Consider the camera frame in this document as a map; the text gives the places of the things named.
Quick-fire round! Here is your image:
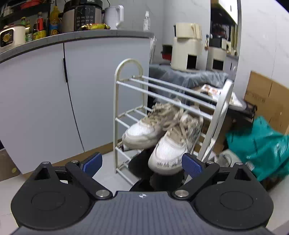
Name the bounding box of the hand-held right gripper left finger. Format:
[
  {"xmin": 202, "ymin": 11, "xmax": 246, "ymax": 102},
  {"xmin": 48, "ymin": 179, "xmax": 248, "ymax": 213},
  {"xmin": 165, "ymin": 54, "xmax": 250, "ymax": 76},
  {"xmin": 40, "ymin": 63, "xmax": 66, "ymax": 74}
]
[{"xmin": 34, "ymin": 152, "xmax": 113, "ymax": 200}]

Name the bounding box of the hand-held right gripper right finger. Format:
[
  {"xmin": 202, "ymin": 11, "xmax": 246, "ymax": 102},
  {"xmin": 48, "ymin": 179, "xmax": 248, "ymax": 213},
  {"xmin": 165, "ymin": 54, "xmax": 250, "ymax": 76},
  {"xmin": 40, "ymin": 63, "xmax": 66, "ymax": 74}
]
[{"xmin": 173, "ymin": 153, "xmax": 254, "ymax": 200}]

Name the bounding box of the white printed sneaker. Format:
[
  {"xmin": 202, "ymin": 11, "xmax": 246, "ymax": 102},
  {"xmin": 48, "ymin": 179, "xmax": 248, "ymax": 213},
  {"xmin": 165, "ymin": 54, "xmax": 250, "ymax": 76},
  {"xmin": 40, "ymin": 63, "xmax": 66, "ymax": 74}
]
[
  {"xmin": 122, "ymin": 103, "xmax": 181, "ymax": 151},
  {"xmin": 148, "ymin": 111, "xmax": 204, "ymax": 175}
]

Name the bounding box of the white shoe rack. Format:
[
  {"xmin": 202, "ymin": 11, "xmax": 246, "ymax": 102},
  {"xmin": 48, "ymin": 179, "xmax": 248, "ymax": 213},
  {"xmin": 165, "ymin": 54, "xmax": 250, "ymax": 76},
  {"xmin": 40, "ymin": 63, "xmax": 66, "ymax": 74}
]
[{"xmin": 113, "ymin": 58, "xmax": 234, "ymax": 187}]

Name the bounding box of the teal plastic bag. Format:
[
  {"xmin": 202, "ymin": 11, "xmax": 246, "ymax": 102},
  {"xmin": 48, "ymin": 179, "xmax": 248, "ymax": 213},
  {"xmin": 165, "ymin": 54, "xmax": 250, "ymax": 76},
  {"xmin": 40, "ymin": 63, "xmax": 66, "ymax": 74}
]
[{"xmin": 226, "ymin": 116, "xmax": 289, "ymax": 181}]

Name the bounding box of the printed packet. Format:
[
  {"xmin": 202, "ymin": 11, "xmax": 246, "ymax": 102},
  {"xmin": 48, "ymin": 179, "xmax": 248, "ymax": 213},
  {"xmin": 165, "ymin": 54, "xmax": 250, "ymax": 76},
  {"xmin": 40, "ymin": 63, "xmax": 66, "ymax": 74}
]
[{"xmin": 200, "ymin": 84, "xmax": 223, "ymax": 96}]

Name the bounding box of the grey quilted cloth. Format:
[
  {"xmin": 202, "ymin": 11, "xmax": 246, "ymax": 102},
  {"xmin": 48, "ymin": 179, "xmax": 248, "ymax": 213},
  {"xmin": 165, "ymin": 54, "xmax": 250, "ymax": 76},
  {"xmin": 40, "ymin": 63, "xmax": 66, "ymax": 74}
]
[{"xmin": 149, "ymin": 63, "xmax": 229, "ymax": 93}]

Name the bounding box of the grey base cabinet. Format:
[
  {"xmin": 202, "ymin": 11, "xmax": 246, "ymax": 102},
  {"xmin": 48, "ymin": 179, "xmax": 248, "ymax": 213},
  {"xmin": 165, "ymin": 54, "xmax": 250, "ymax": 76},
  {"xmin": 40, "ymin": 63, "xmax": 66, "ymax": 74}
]
[{"xmin": 0, "ymin": 29, "xmax": 155, "ymax": 175}]

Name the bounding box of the brown cardboard box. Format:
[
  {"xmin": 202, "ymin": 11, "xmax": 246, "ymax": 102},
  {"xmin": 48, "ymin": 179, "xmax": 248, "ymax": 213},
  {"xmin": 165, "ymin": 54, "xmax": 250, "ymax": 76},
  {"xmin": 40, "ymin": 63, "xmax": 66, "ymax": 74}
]
[{"xmin": 244, "ymin": 70, "xmax": 289, "ymax": 136}]

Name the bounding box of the beige kitchen appliance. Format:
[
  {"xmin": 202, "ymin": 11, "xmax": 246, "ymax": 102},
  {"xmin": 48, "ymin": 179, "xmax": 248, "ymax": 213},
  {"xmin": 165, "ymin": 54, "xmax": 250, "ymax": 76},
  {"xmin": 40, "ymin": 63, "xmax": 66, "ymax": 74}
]
[{"xmin": 171, "ymin": 23, "xmax": 204, "ymax": 71}]

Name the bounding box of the gold snack packet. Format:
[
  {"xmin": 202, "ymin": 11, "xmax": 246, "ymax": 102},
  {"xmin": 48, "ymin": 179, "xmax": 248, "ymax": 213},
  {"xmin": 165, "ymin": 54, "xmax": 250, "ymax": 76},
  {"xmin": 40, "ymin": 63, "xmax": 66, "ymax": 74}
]
[{"xmin": 79, "ymin": 23, "xmax": 111, "ymax": 31}]

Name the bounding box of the yellow oil bottle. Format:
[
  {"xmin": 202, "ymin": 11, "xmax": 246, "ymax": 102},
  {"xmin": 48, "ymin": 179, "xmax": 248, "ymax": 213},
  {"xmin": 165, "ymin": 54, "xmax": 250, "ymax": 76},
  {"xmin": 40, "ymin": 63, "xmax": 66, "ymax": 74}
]
[{"xmin": 48, "ymin": 6, "xmax": 63, "ymax": 36}]

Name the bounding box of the red sauce bottle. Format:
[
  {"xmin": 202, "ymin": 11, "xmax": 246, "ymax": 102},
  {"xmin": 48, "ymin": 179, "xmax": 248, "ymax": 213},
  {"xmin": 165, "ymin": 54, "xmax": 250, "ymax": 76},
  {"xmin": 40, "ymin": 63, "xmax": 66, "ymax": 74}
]
[{"xmin": 33, "ymin": 12, "xmax": 47, "ymax": 40}]

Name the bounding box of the green capped bottle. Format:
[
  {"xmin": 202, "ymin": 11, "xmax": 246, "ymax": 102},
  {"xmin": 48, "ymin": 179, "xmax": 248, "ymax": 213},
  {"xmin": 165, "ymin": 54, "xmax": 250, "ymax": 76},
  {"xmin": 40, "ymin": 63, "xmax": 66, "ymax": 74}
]
[{"xmin": 20, "ymin": 17, "xmax": 33, "ymax": 43}]

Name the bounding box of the white electric kettle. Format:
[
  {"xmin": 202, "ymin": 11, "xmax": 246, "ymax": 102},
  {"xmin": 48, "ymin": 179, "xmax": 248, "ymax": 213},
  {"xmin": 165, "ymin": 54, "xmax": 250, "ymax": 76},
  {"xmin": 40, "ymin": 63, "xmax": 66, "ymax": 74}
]
[{"xmin": 103, "ymin": 5, "xmax": 124, "ymax": 30}]

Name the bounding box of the steel pressure cooker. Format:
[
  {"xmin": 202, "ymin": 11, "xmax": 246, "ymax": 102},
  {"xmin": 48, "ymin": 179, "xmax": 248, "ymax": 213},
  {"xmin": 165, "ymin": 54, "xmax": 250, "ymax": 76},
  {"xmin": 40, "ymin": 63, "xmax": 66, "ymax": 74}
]
[{"xmin": 62, "ymin": 0, "xmax": 104, "ymax": 32}]

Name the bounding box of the small clear bottle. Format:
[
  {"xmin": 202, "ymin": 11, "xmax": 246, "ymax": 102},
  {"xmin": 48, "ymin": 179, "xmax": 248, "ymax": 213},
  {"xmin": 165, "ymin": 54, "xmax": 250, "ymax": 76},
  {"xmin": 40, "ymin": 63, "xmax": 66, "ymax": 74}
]
[{"xmin": 143, "ymin": 11, "xmax": 151, "ymax": 32}]

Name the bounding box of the small white rice cooker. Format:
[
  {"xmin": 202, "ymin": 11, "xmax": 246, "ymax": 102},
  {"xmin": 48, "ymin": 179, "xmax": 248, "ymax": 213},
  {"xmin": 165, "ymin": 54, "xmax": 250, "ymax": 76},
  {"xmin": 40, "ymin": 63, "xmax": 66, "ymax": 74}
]
[{"xmin": 0, "ymin": 25, "xmax": 26, "ymax": 48}]

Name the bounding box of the black power cable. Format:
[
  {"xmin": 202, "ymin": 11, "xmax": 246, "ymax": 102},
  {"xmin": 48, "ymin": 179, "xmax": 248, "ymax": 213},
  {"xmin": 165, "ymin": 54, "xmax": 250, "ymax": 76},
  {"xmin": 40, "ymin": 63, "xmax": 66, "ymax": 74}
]
[{"xmin": 64, "ymin": 57, "xmax": 86, "ymax": 152}]

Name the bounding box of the wall mirror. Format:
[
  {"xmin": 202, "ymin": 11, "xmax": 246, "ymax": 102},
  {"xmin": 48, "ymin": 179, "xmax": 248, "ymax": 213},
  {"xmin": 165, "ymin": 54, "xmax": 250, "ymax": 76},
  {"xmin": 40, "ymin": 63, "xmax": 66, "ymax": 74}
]
[{"xmin": 206, "ymin": 0, "xmax": 242, "ymax": 76}]

